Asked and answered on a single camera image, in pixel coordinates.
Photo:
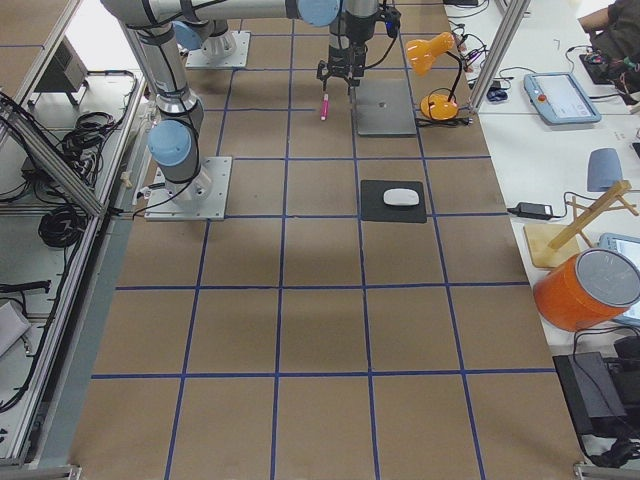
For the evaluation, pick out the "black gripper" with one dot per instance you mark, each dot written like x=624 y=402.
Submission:
x=341 y=54

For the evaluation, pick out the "pink marker pen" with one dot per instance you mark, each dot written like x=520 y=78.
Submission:
x=324 y=107

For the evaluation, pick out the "white computer mouse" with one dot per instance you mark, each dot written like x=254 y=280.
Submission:
x=401 y=197

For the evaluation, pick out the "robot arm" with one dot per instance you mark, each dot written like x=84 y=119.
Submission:
x=213 y=37
x=174 y=36

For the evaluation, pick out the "grey laptop notebook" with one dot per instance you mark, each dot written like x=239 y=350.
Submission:
x=383 y=108

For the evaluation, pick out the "black mousepad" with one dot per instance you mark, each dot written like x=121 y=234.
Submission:
x=374 y=209

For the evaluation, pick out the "orange desk lamp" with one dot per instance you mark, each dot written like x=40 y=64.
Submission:
x=439 y=103

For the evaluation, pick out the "blue teach pendant tablet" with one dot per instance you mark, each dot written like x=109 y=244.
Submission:
x=559 y=99

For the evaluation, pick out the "black power adapter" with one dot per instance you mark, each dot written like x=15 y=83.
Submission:
x=532 y=211

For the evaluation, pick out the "wooden stand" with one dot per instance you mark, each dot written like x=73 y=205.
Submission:
x=550 y=245

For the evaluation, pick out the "orange cylinder container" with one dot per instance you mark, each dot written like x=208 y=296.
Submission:
x=574 y=295

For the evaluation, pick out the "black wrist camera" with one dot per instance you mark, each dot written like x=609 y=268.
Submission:
x=391 y=18

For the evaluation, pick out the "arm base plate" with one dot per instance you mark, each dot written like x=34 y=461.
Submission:
x=204 y=199
x=197 y=60

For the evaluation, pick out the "aluminium frame post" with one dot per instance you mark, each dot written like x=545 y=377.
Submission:
x=504 y=35

